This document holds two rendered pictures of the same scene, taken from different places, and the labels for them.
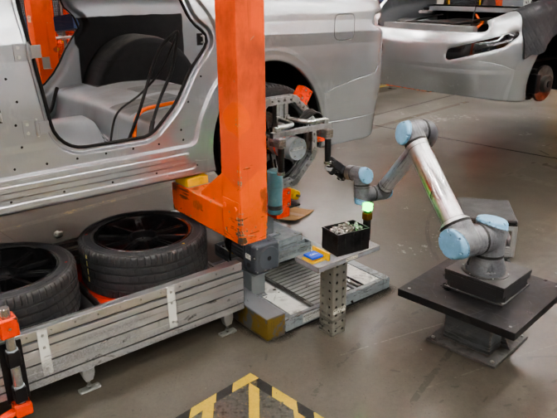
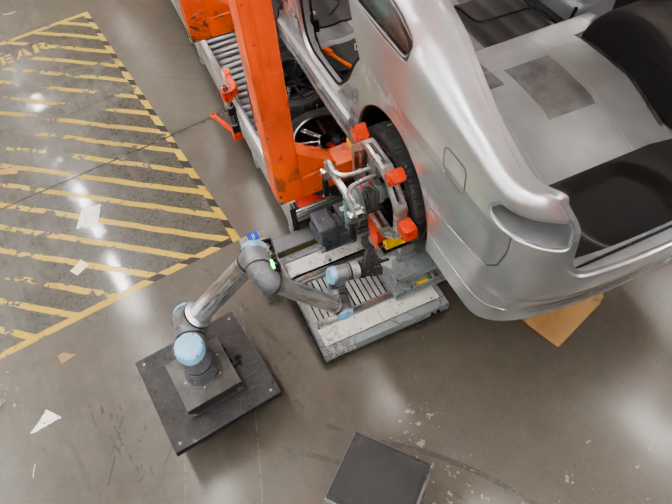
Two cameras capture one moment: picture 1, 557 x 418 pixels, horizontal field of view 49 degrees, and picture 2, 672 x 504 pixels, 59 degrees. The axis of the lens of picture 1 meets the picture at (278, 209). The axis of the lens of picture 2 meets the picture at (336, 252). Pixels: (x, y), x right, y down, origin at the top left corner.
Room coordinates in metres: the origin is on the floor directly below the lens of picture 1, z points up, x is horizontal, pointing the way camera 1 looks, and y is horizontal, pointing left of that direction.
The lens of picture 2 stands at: (3.90, -2.15, 3.21)
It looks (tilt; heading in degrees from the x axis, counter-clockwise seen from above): 53 degrees down; 109
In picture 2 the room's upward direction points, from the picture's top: 6 degrees counter-clockwise
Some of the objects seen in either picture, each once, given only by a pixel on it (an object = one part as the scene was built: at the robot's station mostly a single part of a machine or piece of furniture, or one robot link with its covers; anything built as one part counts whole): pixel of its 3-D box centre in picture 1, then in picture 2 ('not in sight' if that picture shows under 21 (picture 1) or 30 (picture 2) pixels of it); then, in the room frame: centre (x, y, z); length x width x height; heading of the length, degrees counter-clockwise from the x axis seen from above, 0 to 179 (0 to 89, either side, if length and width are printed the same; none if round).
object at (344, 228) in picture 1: (345, 236); (264, 258); (2.84, -0.34, 0.51); 0.20 x 0.14 x 0.13; 120
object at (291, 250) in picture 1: (263, 247); (403, 257); (3.57, 0.10, 0.13); 0.50 x 0.36 x 0.10; 128
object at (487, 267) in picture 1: (486, 260); (199, 365); (2.69, -1.01, 0.45); 0.19 x 0.19 x 0.10
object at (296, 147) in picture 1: (286, 145); (366, 194); (3.38, -0.05, 0.85); 0.21 x 0.14 x 0.14; 38
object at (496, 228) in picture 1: (489, 235); (192, 352); (2.69, -1.01, 0.58); 0.17 x 0.15 x 0.18; 119
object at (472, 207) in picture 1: (481, 231); (379, 488); (3.70, -1.34, 0.17); 0.43 x 0.36 x 0.34; 168
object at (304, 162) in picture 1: (278, 143); (378, 189); (3.43, 0.00, 0.85); 0.54 x 0.07 x 0.54; 128
